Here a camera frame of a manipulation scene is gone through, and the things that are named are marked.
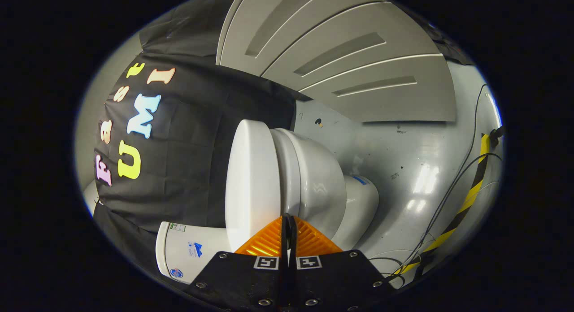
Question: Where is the white toilet lid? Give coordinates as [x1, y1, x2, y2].
[225, 119, 282, 253]

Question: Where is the white ceramic toilet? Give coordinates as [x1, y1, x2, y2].
[156, 127, 380, 285]

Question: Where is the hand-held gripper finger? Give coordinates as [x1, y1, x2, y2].
[186, 213, 288, 312]
[288, 213, 396, 312]

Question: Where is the yellow black hazard tape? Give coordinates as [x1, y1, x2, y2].
[395, 133, 491, 277]

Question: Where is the black backdrop cloth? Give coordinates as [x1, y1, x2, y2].
[92, 0, 476, 286]

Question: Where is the thin black cable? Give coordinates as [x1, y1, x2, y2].
[406, 83, 489, 270]
[395, 152, 504, 279]

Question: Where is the grey drawer cabinet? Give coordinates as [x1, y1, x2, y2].
[217, 0, 457, 123]

